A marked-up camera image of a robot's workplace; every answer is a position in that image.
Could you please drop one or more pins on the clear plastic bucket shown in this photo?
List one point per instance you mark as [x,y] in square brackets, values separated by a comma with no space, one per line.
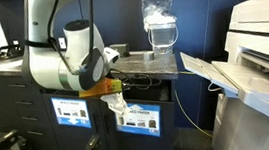
[163,36]

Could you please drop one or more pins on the small grey cylinder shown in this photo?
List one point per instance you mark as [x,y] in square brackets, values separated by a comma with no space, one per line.
[148,56]

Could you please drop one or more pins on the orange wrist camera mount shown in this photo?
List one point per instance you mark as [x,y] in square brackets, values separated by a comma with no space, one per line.
[102,87]

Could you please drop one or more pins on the clear plastic bag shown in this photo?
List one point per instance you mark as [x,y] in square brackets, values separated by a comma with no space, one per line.
[157,2]

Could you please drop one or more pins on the large white office printer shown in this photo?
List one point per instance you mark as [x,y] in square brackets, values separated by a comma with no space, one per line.
[261,105]

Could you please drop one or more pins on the white paper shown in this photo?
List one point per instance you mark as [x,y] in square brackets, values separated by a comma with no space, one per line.
[115,103]

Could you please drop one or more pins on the small white wall plate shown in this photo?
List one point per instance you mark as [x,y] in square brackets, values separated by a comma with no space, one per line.
[62,43]

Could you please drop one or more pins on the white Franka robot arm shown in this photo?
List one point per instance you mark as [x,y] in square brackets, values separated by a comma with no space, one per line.
[46,67]

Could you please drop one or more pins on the blue label with up arrow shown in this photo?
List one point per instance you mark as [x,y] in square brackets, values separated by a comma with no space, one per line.
[143,124]

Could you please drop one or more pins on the small grey power adapter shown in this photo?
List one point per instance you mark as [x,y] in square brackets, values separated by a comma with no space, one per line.
[121,49]

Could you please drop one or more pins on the blue label with down arrow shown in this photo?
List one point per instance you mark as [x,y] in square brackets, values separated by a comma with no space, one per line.
[70,112]

